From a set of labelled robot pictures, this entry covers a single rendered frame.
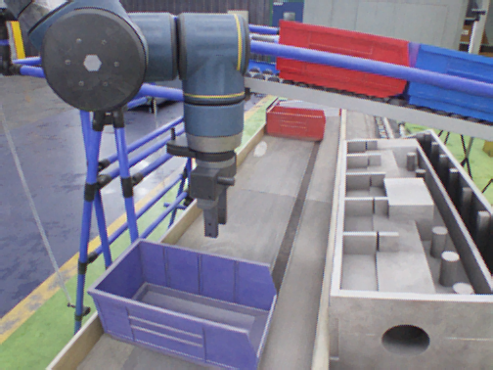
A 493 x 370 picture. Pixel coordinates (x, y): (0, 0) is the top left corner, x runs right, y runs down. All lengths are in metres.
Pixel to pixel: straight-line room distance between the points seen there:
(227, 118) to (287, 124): 1.43
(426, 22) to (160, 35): 6.68
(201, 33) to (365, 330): 0.57
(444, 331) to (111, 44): 0.65
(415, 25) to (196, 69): 6.59
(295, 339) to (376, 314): 0.22
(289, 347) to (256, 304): 0.12
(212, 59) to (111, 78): 0.22
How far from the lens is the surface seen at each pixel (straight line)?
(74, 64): 0.38
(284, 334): 0.80
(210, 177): 0.59
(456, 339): 0.70
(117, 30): 0.38
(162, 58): 0.54
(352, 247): 0.79
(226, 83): 0.56
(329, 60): 0.78
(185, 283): 0.84
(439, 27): 7.13
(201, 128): 0.58
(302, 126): 1.98
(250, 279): 0.76
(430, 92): 0.85
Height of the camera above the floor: 1.36
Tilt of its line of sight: 26 degrees down
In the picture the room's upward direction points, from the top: 1 degrees clockwise
